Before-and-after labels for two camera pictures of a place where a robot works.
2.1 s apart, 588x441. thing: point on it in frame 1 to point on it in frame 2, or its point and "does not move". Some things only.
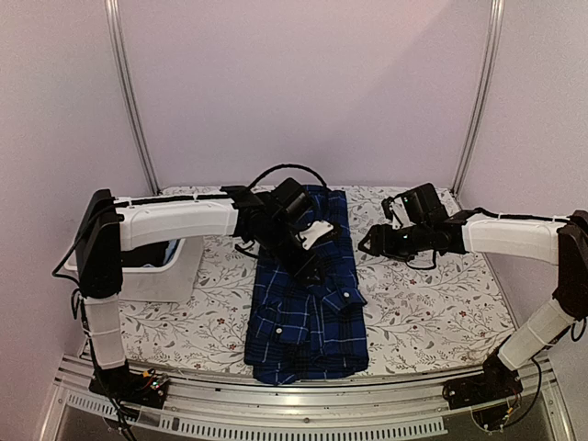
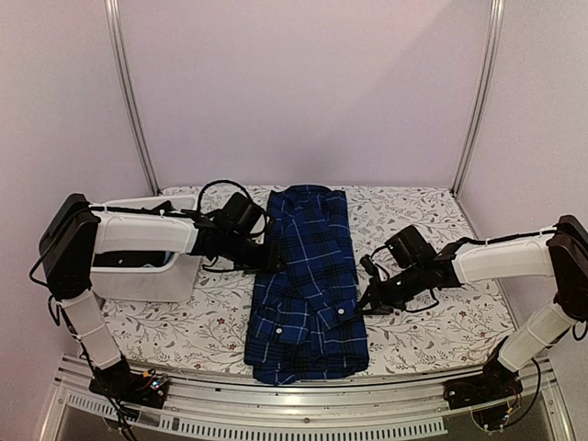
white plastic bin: [177, 284] does not move
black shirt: [153, 254] does not move
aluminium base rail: [274, 408] does not move
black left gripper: [308, 269] to [267, 263]
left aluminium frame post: [114, 20] does not move
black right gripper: [382, 243] to [379, 305]
